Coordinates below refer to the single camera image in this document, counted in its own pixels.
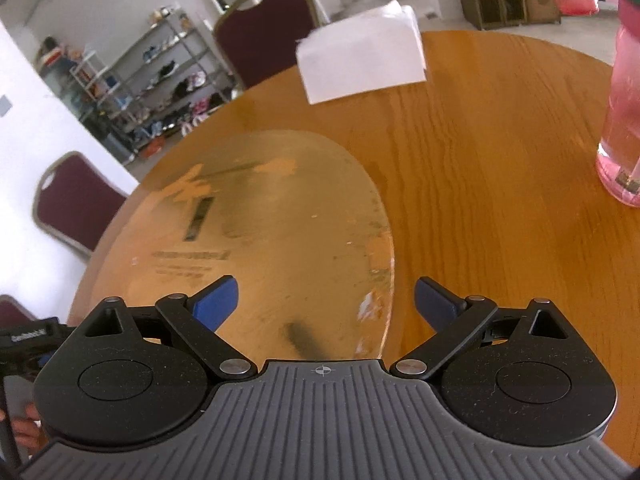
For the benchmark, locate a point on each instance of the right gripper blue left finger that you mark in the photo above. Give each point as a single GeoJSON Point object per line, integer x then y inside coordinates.
{"type": "Point", "coordinates": [195, 319]}

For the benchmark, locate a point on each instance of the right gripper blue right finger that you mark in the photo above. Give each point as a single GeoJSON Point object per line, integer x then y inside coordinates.
{"type": "Point", "coordinates": [457, 322]}

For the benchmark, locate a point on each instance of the round golden box lid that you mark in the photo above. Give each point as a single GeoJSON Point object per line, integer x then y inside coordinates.
{"type": "Point", "coordinates": [293, 217]}

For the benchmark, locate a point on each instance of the operator hand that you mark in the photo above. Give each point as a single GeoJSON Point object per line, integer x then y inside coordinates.
{"type": "Point", "coordinates": [27, 430]}

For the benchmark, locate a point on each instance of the maroon banquet chair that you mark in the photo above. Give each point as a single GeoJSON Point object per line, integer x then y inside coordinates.
{"type": "Point", "coordinates": [13, 314]}
{"type": "Point", "coordinates": [258, 38]}
{"type": "Point", "coordinates": [75, 203]}

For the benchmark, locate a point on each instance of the pink water bottle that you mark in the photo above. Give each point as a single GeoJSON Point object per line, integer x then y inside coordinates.
{"type": "Point", "coordinates": [617, 160]}

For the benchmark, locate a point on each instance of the metal shoe rack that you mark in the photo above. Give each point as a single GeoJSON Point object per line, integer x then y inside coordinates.
{"type": "Point", "coordinates": [166, 82]}

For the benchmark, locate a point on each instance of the white tissue pack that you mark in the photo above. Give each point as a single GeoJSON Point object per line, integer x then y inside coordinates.
{"type": "Point", "coordinates": [373, 50]}

